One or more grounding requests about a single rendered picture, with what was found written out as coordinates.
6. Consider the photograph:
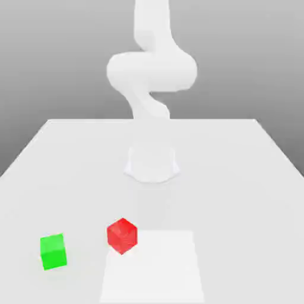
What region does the small green cube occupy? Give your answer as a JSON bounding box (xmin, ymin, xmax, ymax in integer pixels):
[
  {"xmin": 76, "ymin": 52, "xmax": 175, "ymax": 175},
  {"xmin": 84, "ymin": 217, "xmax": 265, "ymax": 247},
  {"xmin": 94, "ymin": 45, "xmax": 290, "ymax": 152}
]
[{"xmin": 39, "ymin": 233, "xmax": 68, "ymax": 271}]

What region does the small red cube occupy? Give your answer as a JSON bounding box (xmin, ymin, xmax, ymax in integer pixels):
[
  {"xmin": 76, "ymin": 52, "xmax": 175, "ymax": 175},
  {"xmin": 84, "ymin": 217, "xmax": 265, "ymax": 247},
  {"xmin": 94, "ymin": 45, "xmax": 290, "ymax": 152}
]
[{"xmin": 106, "ymin": 217, "xmax": 138, "ymax": 255}]

